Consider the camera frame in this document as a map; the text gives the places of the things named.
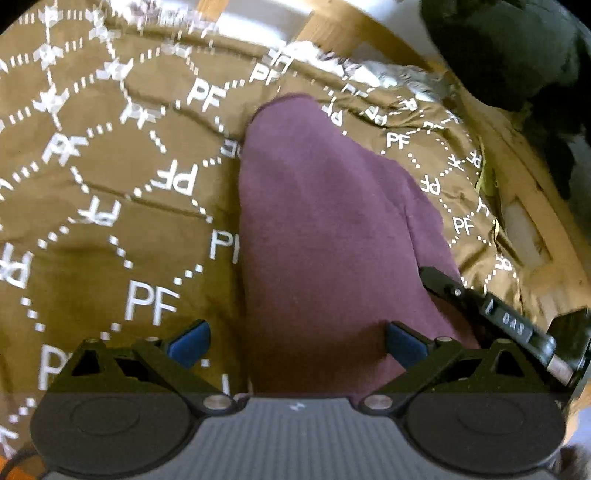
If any maroon long-sleeve sweater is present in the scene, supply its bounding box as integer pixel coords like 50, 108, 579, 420
238, 95, 477, 398

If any brown PF patterned duvet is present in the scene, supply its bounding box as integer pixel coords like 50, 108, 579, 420
1, 1, 536, 460

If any black puffy jacket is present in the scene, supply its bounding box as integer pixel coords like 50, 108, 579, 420
420, 1, 590, 200

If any wooden bed frame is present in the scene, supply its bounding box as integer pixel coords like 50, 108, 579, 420
194, 1, 590, 319

